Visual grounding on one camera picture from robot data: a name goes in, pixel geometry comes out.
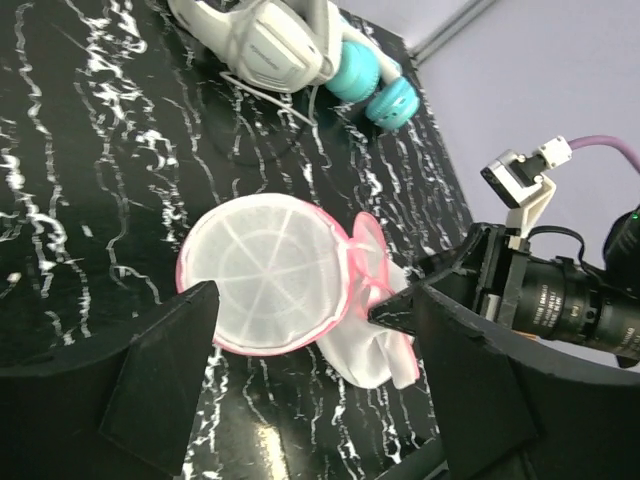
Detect white pink-trimmed mesh laundry bag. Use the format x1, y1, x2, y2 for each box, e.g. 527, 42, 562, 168
175, 193, 419, 389

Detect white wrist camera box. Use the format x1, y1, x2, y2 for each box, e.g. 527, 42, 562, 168
480, 136, 572, 250

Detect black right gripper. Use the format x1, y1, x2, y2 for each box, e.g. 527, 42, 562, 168
469, 209, 640, 369

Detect teal cat-ear headphones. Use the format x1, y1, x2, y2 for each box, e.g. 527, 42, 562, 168
324, 16, 420, 130

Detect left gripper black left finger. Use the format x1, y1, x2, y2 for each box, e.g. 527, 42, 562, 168
1, 281, 219, 476

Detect white grey headset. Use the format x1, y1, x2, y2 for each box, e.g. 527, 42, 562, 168
168, 1, 343, 95

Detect aluminium right corner post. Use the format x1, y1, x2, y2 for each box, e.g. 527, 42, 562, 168
411, 0, 496, 66

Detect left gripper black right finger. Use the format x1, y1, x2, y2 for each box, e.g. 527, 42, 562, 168
368, 223, 639, 479

